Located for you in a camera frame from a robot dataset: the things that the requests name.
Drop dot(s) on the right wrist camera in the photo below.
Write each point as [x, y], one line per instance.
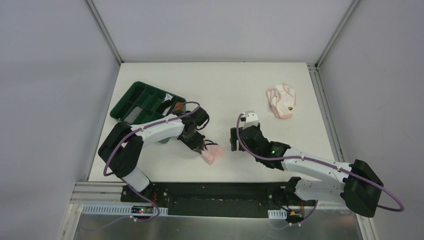
[248, 119]

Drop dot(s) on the white slotted cable duct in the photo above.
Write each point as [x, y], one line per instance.
[124, 210]

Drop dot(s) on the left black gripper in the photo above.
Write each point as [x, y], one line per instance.
[195, 143]

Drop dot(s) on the right side aluminium rail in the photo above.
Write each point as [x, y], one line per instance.
[326, 109]

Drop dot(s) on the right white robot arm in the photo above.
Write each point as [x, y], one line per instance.
[352, 184]

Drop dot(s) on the white underwear pink trim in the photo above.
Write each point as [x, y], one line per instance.
[282, 100]

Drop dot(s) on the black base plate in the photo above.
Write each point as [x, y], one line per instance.
[236, 209]

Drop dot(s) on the black white rolled cloth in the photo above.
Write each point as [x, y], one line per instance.
[165, 105]

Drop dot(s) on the pink underwear navy trim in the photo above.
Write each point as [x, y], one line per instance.
[211, 152]

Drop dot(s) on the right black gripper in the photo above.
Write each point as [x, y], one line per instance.
[240, 135]

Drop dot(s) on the green compartment tray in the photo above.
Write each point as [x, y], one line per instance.
[147, 97]

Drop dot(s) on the small white cable duct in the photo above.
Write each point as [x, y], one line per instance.
[279, 214]

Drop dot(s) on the aluminium front rail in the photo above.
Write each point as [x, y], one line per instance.
[99, 193]

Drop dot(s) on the aluminium rail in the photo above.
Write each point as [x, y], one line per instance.
[326, 109]
[99, 193]

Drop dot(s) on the grey striped rolled cloth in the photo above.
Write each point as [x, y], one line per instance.
[132, 116]

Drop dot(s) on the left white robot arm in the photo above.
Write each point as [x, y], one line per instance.
[122, 147]

